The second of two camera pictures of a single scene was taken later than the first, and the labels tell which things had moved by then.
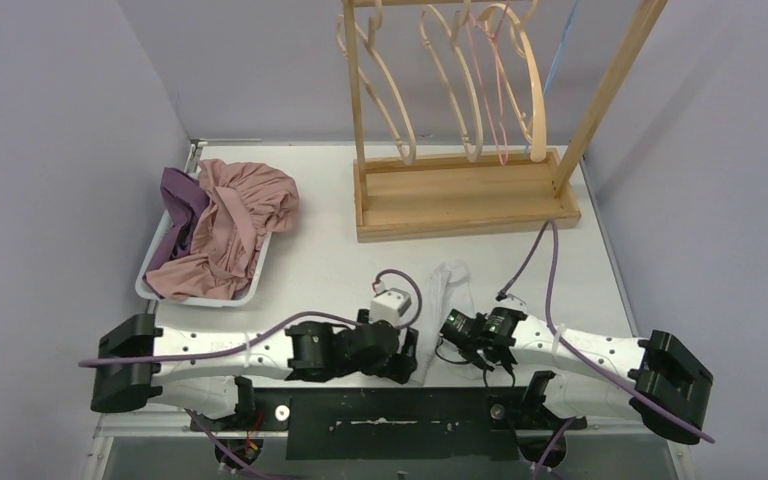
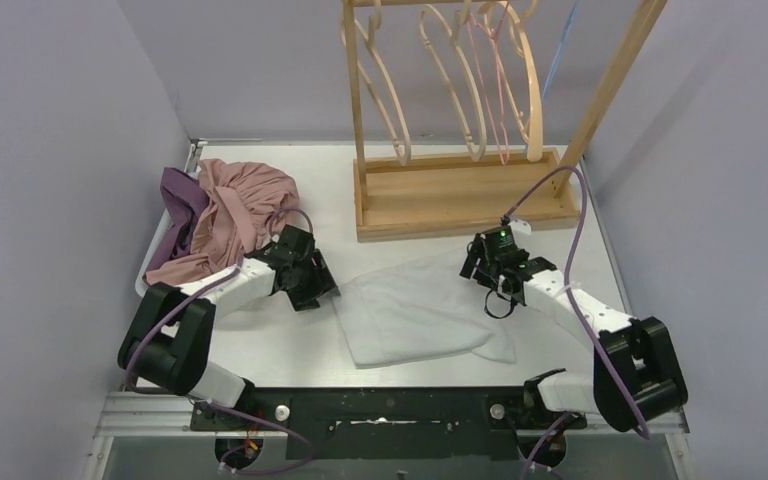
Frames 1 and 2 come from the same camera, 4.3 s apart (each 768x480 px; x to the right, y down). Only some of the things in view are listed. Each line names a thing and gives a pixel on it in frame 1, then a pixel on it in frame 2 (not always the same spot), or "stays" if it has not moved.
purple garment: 183,196 stays
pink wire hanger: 472,19 stays
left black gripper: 408,356 → 314,284
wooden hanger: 375,20 stays
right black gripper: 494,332 → 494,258
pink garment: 245,204 stays
